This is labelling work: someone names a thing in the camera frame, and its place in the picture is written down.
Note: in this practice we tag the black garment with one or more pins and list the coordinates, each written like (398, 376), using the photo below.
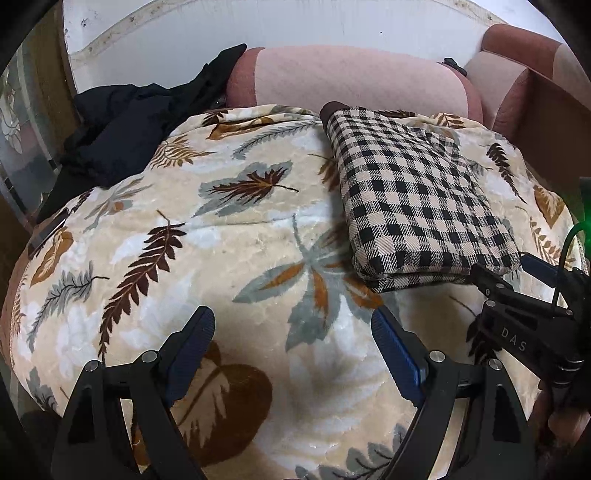
(129, 124)

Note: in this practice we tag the small black object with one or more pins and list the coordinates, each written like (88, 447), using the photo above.
(451, 64)

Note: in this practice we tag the patterned glass door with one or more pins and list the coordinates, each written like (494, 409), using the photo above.
(23, 147)

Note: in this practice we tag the large pink bolster pillow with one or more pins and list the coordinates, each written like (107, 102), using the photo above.
(351, 78)

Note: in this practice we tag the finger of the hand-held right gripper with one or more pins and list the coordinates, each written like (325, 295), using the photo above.
(538, 266)
(489, 277)

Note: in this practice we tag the black beige checkered shirt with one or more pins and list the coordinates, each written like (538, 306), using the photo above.
(415, 194)

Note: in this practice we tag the white headboard with trim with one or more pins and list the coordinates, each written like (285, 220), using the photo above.
(277, 27)

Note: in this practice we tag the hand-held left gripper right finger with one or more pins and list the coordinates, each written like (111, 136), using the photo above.
(397, 350)

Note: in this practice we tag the small pink brown pillow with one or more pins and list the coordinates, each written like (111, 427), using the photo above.
(508, 78)

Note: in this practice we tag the person's right hand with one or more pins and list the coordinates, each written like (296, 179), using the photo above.
(565, 422)

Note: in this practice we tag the leaf print fleece blanket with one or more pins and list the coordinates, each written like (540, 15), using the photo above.
(231, 258)

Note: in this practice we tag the wooden bed frame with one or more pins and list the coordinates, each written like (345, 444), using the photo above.
(558, 138)

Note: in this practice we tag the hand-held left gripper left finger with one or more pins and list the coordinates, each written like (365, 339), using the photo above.
(191, 350)

